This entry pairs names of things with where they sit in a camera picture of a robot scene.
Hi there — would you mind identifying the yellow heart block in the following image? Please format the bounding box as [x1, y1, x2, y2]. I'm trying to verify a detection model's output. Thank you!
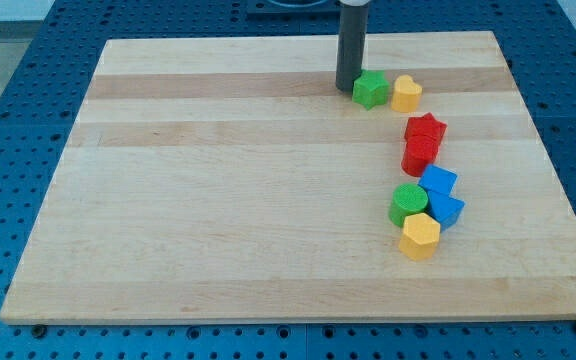
[391, 75, 423, 113]

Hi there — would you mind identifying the green star block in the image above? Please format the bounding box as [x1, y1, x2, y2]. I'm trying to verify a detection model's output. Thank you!
[352, 69, 390, 110]

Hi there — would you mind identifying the red star block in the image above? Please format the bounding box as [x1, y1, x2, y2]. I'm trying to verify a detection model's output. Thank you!
[404, 113, 447, 144]

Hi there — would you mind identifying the light wooden board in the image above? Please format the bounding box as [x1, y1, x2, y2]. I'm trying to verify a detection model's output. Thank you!
[0, 31, 576, 325]

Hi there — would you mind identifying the green cylinder block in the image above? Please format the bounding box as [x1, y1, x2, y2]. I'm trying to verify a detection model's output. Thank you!
[388, 183, 429, 227]

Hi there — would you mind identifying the yellow hexagon block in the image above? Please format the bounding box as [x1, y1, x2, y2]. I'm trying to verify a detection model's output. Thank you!
[398, 213, 441, 261]

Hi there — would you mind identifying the blue cube block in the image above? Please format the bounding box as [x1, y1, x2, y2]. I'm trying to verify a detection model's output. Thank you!
[418, 164, 458, 195]

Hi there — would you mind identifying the blue triangle block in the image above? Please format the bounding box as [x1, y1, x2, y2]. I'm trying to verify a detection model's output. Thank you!
[426, 190, 465, 231]

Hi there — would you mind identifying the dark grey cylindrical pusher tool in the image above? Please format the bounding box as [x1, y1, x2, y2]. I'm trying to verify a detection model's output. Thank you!
[335, 0, 370, 93]

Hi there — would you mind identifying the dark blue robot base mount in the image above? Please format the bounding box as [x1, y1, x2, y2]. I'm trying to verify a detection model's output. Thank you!
[246, 0, 340, 19]

